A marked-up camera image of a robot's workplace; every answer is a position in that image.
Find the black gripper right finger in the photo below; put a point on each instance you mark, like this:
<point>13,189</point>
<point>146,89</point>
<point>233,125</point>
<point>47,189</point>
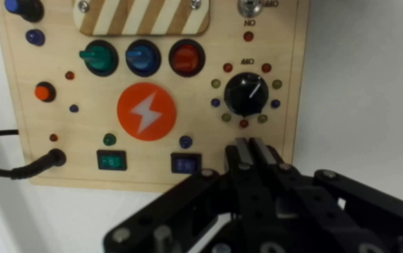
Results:
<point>285,187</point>

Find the white plastic tray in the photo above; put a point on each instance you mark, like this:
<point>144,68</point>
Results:
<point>364,71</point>

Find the wooden button switch board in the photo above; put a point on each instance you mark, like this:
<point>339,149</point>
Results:
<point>93,117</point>

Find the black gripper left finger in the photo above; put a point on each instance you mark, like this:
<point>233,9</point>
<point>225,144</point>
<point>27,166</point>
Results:
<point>238,187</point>

